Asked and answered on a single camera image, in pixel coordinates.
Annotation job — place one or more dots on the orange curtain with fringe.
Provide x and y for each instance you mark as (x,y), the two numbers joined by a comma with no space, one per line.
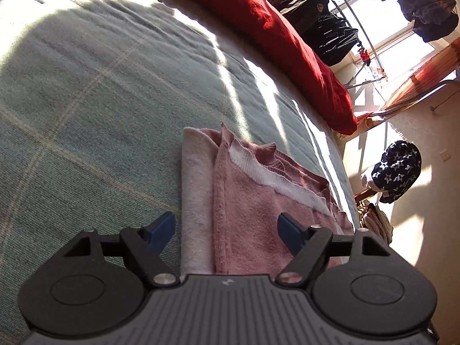
(424,75)

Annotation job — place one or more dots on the stack of folded clothes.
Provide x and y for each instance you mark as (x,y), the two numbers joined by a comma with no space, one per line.
(377,222)

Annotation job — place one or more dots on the wooden chair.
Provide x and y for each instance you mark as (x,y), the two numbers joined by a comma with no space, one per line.
(363,196)

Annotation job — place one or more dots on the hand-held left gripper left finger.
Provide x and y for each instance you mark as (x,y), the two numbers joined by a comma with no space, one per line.
(161,231)

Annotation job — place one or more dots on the window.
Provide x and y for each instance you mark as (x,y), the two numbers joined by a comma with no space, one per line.
(388,25)

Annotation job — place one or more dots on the pink and white knit sweater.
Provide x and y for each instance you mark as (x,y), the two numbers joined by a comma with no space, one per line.
(251,215)

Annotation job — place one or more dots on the navy star print garment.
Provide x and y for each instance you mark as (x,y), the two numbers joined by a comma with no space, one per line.
(395,169)

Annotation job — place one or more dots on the red duvet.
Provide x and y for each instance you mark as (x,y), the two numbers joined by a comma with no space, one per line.
(305,61)

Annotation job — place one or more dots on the metal drying rack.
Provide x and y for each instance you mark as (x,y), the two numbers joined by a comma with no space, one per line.
(363,93)

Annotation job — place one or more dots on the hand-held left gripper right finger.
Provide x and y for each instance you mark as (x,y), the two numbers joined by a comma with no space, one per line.
(290,233)

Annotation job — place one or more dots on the red hanging cloth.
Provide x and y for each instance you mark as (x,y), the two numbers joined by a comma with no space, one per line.
(364,55)

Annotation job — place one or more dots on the white wall socket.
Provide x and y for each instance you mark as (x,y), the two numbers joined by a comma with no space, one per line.
(445,156)

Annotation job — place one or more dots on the green plaid bed blanket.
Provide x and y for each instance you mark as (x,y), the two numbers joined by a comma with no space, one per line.
(90,97)

